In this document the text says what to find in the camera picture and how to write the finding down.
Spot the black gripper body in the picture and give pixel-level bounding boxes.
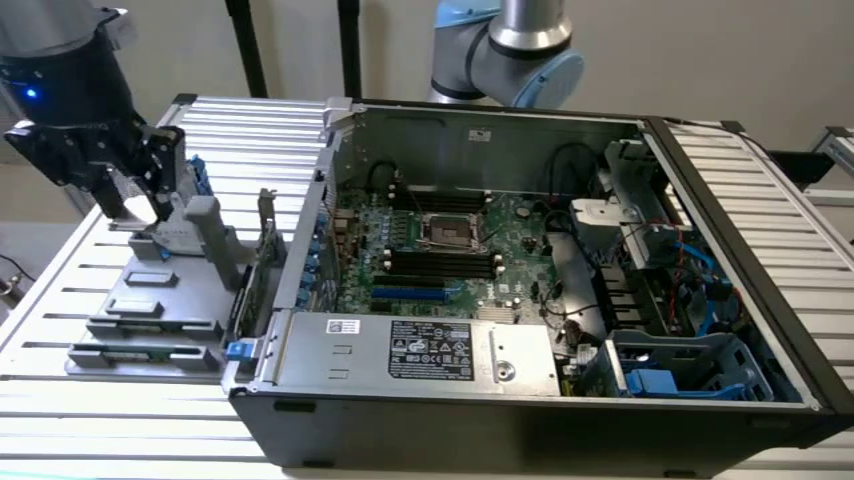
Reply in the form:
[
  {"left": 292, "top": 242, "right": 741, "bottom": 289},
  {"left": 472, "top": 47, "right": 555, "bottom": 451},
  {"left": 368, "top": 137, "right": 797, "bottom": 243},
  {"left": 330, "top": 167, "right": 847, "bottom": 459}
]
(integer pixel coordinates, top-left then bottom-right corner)
[{"left": 0, "top": 27, "right": 148, "bottom": 189}]

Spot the CPU chip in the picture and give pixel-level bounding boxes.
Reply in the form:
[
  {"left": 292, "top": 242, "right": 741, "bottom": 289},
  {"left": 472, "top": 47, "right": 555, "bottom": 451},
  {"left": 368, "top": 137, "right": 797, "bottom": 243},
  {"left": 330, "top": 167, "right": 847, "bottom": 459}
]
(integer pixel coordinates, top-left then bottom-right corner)
[{"left": 147, "top": 212, "right": 202, "bottom": 257}]

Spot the CPU socket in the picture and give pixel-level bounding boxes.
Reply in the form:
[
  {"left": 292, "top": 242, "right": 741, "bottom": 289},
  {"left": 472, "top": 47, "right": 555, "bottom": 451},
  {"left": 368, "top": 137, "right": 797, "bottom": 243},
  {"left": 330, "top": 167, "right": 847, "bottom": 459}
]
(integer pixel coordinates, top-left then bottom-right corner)
[{"left": 423, "top": 212, "right": 487, "bottom": 250}]

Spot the blue plastic clip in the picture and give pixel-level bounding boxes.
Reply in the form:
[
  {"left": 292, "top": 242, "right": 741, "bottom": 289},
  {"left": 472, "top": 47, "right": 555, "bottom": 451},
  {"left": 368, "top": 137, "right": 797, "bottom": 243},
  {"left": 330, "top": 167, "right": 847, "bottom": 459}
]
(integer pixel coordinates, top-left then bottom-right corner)
[{"left": 188, "top": 154, "right": 215, "bottom": 199}]

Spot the grey parts rack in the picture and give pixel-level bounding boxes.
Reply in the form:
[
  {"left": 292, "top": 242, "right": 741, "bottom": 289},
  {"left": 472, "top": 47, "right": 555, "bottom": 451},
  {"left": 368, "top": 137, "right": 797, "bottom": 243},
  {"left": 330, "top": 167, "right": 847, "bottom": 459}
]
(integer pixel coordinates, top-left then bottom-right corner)
[{"left": 63, "top": 194, "right": 268, "bottom": 386}]

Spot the black stand pole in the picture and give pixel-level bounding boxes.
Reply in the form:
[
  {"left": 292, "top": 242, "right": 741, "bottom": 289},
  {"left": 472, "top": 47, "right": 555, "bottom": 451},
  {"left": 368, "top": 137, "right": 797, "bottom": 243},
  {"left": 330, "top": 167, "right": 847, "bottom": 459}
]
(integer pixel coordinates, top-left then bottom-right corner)
[
  {"left": 223, "top": 0, "right": 270, "bottom": 99},
  {"left": 336, "top": 0, "right": 366, "bottom": 99}
]

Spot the green RAM stick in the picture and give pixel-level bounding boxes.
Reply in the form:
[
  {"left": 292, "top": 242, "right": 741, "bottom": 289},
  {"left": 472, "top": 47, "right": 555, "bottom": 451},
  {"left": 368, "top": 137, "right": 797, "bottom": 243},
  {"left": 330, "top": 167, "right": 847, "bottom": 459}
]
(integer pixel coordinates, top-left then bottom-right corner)
[
  {"left": 116, "top": 322, "right": 216, "bottom": 334},
  {"left": 99, "top": 348, "right": 210, "bottom": 363}
]

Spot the silver power supply unit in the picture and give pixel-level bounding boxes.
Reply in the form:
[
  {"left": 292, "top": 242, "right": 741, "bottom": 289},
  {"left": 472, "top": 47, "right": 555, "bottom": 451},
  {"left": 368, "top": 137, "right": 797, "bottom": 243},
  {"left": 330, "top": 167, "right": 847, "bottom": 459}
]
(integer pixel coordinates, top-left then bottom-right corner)
[{"left": 250, "top": 312, "right": 562, "bottom": 399}]

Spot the green motherboard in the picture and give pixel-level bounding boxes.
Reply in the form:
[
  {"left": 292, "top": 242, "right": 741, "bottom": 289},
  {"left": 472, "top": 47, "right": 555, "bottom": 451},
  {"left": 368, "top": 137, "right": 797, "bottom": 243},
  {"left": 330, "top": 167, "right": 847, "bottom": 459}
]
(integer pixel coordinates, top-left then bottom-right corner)
[{"left": 326, "top": 185, "right": 583, "bottom": 324}]

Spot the small silver heatsink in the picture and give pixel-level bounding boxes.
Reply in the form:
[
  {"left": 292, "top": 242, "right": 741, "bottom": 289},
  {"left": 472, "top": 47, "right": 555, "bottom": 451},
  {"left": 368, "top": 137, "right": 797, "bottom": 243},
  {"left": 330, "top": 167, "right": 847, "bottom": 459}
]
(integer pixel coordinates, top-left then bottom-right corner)
[{"left": 475, "top": 306, "right": 523, "bottom": 324}]

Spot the metal drive cage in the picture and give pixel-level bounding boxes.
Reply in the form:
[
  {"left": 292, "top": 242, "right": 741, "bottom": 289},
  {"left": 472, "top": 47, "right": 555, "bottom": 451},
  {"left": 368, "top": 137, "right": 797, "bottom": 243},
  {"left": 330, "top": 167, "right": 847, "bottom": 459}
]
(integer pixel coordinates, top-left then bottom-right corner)
[{"left": 570, "top": 138, "right": 690, "bottom": 272}]

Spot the black open PC case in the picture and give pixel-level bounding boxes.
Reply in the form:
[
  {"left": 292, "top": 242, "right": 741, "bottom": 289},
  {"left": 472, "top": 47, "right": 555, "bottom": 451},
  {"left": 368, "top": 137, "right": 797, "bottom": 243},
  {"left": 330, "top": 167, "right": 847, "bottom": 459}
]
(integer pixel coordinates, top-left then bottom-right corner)
[{"left": 219, "top": 97, "right": 854, "bottom": 474}]

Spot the black fan block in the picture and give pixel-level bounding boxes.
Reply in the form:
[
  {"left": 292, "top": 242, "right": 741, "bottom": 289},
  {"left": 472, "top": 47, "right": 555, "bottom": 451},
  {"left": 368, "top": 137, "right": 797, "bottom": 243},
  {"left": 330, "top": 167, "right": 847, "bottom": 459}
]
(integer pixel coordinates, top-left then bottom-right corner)
[{"left": 595, "top": 264, "right": 673, "bottom": 337}]

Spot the blue plastic disk bay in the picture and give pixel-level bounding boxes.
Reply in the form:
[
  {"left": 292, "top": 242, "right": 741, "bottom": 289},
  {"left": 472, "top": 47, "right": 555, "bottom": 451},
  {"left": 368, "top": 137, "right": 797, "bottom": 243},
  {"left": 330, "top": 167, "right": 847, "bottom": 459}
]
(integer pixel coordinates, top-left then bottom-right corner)
[{"left": 599, "top": 328, "right": 782, "bottom": 402}]

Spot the blue connector block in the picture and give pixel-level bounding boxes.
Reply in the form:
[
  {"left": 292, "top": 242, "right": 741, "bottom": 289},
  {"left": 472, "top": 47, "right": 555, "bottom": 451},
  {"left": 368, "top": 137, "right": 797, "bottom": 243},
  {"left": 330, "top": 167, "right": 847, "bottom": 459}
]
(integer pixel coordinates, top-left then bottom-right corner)
[{"left": 626, "top": 368, "right": 679, "bottom": 397}]

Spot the black box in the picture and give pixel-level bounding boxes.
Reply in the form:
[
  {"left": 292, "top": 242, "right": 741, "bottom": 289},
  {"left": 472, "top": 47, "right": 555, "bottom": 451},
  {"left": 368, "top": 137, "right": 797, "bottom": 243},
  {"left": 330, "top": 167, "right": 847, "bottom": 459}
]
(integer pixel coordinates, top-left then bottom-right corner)
[{"left": 765, "top": 149, "right": 830, "bottom": 191}]

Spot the metal slat side table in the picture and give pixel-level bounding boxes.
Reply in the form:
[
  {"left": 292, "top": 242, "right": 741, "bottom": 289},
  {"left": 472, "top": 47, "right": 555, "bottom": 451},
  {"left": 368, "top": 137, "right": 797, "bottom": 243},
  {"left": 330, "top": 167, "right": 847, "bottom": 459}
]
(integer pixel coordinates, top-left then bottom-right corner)
[{"left": 798, "top": 125, "right": 854, "bottom": 207}]

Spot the thin black cable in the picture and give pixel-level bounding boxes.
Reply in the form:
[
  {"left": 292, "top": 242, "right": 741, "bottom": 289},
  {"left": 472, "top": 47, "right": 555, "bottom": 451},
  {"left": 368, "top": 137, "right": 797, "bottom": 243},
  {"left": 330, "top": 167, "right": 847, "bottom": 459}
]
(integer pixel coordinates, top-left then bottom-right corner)
[{"left": 0, "top": 253, "right": 41, "bottom": 304}]

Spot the graphics card with metal bracket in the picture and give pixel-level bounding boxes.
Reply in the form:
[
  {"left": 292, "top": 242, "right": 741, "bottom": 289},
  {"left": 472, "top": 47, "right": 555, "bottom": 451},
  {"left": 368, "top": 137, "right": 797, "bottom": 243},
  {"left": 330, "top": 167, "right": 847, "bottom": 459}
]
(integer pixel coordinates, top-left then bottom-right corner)
[{"left": 230, "top": 187, "right": 295, "bottom": 337}]

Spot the short black looped wire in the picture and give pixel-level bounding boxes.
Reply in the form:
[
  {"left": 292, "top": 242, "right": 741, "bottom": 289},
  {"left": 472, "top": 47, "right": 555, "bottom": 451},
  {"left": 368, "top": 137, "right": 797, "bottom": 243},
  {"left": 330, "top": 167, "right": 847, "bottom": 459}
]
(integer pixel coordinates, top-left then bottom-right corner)
[{"left": 368, "top": 159, "right": 403, "bottom": 189}]

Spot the long black looped wire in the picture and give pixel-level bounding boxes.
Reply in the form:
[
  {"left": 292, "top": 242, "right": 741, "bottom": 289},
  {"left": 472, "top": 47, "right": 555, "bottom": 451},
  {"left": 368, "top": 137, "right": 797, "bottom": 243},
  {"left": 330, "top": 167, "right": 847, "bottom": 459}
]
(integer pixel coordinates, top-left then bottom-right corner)
[{"left": 547, "top": 141, "right": 603, "bottom": 207}]

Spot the grey air duct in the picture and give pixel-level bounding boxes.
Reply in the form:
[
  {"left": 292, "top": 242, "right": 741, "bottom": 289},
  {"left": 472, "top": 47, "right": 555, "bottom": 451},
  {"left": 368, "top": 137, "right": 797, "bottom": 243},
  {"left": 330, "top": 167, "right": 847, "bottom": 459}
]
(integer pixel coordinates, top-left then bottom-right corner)
[{"left": 545, "top": 231, "right": 610, "bottom": 346}]

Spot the red wire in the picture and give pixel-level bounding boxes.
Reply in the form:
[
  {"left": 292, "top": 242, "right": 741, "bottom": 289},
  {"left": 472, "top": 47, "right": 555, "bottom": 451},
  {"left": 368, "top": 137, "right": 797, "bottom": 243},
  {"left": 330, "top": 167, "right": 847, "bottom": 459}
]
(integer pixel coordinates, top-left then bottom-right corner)
[{"left": 637, "top": 223, "right": 697, "bottom": 242}]

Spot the blue wire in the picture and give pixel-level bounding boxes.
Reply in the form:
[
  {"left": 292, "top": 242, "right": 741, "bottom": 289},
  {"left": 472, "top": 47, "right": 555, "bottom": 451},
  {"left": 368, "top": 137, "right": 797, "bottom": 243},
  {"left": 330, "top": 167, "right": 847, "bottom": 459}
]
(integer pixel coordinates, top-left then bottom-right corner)
[{"left": 670, "top": 238, "right": 743, "bottom": 351}]

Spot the black cable on table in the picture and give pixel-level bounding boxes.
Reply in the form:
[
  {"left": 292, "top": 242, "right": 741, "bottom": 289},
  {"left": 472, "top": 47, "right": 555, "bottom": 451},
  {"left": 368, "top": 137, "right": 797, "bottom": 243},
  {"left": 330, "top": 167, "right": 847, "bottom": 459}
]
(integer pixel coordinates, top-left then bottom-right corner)
[{"left": 663, "top": 116, "right": 779, "bottom": 164}]

